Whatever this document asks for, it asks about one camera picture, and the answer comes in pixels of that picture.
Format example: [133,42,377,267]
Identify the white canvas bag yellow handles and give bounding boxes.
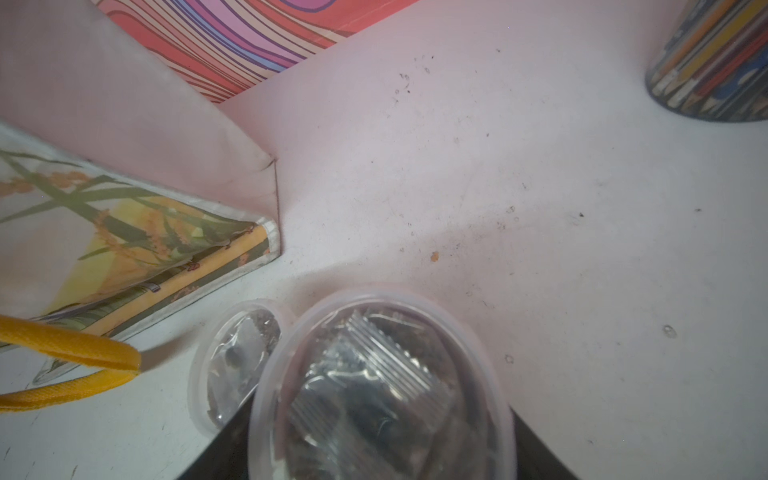
[1,1,298,413]

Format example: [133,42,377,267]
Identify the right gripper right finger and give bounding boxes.
[511,410,577,480]

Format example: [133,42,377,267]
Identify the seed jar removed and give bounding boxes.
[247,285,518,479]
[187,299,296,438]

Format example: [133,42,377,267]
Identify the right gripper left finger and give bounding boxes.
[178,395,254,480]

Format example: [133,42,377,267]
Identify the pencil holder with pencils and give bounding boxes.
[645,0,767,123]

